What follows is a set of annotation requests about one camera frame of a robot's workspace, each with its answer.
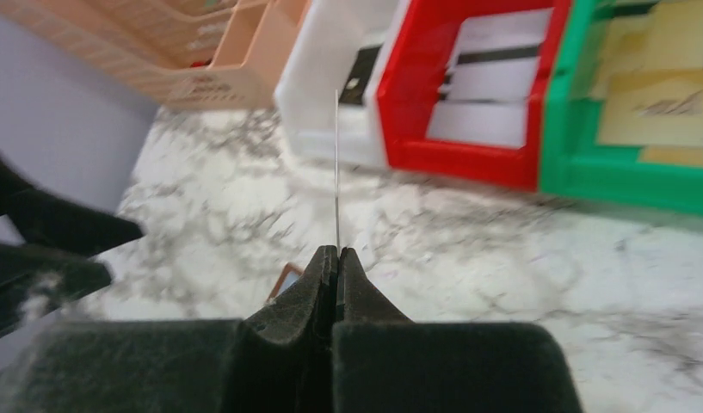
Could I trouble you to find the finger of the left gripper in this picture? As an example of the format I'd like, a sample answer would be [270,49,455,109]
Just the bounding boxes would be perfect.
[0,243,112,338]
[0,157,144,257]

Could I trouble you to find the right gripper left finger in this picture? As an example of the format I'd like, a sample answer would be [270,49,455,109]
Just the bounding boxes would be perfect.
[0,246,339,412]

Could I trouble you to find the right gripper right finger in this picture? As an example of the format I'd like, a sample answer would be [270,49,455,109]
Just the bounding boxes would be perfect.
[331,248,583,412]

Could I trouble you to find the brown leather card holder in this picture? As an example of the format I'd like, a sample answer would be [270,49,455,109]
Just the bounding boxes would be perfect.
[266,262,304,304]

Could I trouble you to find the black card in white bin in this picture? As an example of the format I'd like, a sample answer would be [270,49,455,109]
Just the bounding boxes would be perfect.
[339,45,381,107]

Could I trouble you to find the white cards in red bin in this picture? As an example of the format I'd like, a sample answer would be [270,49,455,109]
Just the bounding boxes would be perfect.
[426,8,552,149]

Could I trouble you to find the gold cards in green bin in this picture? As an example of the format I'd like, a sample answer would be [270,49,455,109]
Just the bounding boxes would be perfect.
[572,1,703,169]

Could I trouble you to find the peach plastic file organizer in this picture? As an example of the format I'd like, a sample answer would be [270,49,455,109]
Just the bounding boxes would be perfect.
[0,0,310,110]

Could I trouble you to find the green plastic bin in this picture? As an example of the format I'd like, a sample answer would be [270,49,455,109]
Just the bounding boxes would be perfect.
[539,1,703,216]

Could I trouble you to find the white plastic bin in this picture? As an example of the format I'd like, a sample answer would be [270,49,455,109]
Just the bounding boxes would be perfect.
[274,1,410,170]

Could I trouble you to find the red plastic bin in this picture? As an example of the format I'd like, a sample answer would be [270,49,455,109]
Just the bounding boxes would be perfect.
[375,1,571,192]

